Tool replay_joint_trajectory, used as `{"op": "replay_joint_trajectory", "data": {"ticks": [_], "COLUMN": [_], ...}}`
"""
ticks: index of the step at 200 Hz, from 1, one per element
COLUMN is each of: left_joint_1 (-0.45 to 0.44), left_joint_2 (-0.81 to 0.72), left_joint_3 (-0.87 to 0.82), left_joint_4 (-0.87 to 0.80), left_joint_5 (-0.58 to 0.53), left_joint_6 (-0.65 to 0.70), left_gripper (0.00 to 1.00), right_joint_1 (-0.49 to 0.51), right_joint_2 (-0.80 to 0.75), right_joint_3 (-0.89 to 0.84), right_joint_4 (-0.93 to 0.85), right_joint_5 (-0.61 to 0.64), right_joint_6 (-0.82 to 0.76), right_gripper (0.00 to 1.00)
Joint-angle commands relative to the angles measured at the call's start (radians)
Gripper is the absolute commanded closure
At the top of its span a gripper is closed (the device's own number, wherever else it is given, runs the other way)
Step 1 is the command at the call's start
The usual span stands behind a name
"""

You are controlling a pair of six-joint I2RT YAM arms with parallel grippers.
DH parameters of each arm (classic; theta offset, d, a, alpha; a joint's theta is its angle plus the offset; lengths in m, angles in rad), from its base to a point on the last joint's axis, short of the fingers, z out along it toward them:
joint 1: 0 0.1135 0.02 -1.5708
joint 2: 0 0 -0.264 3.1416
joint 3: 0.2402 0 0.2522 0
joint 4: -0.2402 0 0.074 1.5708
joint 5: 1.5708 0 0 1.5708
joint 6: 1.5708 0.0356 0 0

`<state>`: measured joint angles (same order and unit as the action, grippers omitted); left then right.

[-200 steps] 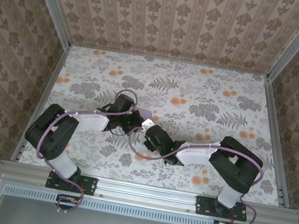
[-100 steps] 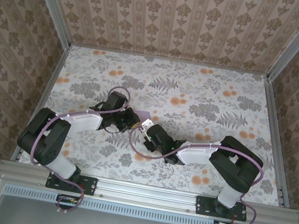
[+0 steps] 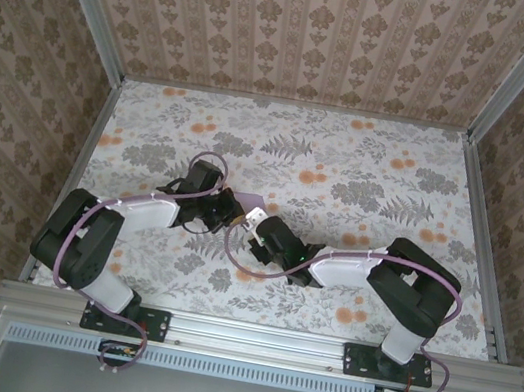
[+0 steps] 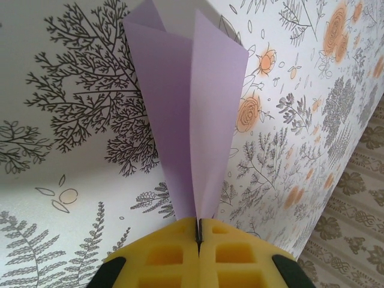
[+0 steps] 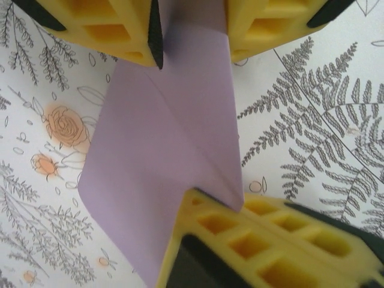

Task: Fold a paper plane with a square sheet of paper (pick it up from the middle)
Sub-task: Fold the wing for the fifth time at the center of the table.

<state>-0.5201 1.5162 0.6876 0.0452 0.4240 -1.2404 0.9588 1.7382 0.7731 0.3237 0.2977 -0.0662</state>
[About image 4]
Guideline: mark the purple square cloth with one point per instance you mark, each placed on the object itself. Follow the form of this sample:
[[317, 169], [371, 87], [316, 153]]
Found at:
[[180, 120]]

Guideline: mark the floral patterned table cover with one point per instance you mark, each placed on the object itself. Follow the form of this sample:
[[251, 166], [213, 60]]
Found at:
[[60, 90]]

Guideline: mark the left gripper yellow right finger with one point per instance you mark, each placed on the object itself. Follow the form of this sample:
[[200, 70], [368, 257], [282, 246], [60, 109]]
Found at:
[[237, 258]]

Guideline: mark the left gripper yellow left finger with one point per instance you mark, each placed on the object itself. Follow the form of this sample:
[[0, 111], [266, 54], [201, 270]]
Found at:
[[162, 258]]

